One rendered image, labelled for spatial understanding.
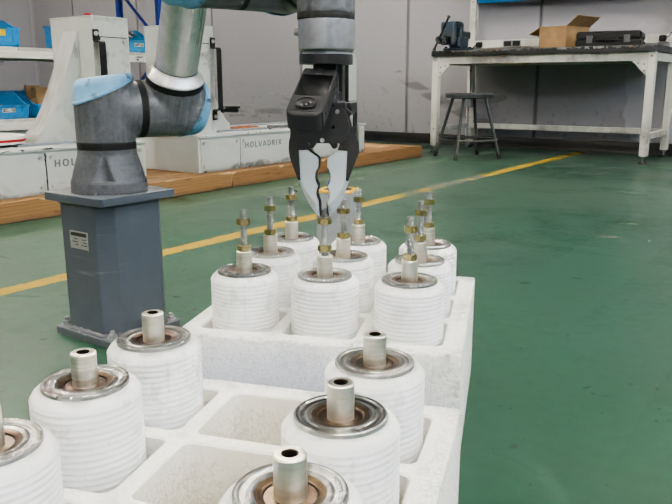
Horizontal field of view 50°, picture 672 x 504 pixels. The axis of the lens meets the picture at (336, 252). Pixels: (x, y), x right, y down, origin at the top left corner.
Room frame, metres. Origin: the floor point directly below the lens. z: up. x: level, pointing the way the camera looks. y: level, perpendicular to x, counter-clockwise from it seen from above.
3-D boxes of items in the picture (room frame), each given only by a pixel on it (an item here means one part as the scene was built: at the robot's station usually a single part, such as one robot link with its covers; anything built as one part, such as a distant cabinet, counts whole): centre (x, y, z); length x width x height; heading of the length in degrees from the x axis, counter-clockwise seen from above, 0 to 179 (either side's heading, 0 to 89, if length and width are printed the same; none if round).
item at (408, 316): (0.94, -0.10, 0.16); 0.10 x 0.10 x 0.18
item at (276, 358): (1.08, -0.01, 0.09); 0.39 x 0.39 x 0.18; 77
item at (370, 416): (0.53, 0.00, 0.25); 0.08 x 0.08 x 0.01
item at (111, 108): (1.47, 0.46, 0.47); 0.13 x 0.12 x 0.14; 121
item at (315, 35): (0.98, 0.02, 0.57); 0.08 x 0.08 x 0.05
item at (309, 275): (0.97, 0.02, 0.25); 0.08 x 0.08 x 0.01
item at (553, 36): (5.49, -1.66, 0.87); 0.40 x 0.30 x 0.23; 41
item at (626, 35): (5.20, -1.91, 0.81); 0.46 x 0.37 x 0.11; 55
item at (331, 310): (0.97, 0.02, 0.16); 0.10 x 0.10 x 0.18
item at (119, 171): (1.47, 0.46, 0.35); 0.15 x 0.15 x 0.10
